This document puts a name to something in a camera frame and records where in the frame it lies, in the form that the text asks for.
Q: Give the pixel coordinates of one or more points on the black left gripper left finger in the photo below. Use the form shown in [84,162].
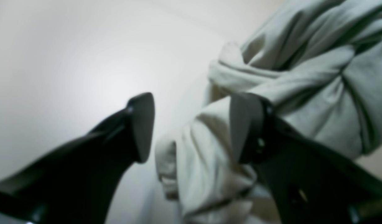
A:
[75,183]

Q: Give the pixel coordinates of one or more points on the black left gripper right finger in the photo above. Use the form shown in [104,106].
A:
[310,183]

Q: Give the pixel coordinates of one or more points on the grey t-shirt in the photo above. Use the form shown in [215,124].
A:
[319,62]

